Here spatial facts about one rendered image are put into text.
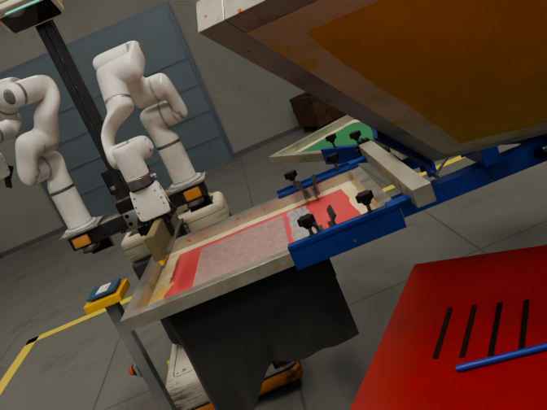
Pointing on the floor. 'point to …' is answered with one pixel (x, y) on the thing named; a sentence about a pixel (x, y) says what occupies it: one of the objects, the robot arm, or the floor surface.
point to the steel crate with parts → (313, 111)
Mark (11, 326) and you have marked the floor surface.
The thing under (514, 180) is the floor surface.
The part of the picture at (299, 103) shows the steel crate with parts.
